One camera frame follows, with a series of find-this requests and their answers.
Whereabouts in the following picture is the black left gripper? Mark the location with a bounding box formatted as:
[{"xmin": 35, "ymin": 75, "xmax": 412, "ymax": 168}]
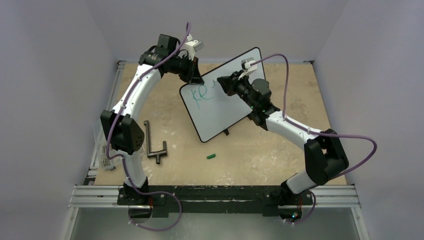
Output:
[{"xmin": 169, "ymin": 54, "xmax": 204, "ymax": 85}]

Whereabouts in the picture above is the white whiteboard black frame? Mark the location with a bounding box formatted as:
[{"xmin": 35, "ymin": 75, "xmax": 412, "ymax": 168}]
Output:
[{"xmin": 179, "ymin": 47, "xmax": 262, "ymax": 143}]

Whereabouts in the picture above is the green marker cap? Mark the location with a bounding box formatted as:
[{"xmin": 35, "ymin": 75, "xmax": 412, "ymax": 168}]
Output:
[{"xmin": 206, "ymin": 153, "xmax": 216, "ymax": 160}]

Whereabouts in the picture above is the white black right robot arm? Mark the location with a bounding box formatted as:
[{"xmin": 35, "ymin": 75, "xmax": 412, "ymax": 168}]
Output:
[{"xmin": 216, "ymin": 71, "xmax": 349, "ymax": 205}]

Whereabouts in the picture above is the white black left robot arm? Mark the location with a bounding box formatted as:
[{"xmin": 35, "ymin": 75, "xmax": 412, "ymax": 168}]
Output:
[{"xmin": 100, "ymin": 34, "xmax": 204, "ymax": 205}]

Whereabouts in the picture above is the clear plastic screw box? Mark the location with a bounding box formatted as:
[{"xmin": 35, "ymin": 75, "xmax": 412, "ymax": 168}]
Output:
[{"xmin": 93, "ymin": 120, "xmax": 116, "ymax": 171}]

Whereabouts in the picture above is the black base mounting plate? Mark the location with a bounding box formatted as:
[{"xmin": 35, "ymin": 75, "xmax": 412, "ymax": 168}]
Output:
[{"xmin": 116, "ymin": 185, "xmax": 314, "ymax": 219}]

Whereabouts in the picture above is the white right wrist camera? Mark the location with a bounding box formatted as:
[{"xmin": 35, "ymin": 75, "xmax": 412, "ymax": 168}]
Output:
[{"xmin": 238, "ymin": 57, "xmax": 258, "ymax": 80}]

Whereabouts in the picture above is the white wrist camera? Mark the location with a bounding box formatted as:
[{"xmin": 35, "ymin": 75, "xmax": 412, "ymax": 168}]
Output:
[
  {"xmin": 238, "ymin": 57, "xmax": 258, "ymax": 80},
  {"xmin": 182, "ymin": 34, "xmax": 204, "ymax": 60}
]

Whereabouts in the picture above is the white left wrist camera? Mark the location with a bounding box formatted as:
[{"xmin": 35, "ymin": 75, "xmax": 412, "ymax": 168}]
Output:
[{"xmin": 182, "ymin": 34, "xmax": 204, "ymax": 60}]

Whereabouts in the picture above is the dark metal T-handle tool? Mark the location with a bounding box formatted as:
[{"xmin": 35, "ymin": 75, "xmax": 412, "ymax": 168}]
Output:
[{"xmin": 143, "ymin": 120, "xmax": 169, "ymax": 166}]

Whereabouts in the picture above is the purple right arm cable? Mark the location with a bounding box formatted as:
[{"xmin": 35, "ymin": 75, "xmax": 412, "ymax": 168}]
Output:
[{"xmin": 251, "ymin": 53, "xmax": 379, "ymax": 226}]

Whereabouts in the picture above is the aluminium frame rail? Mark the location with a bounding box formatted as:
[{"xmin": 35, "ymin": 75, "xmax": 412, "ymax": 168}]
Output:
[{"xmin": 67, "ymin": 60, "xmax": 361, "ymax": 209}]

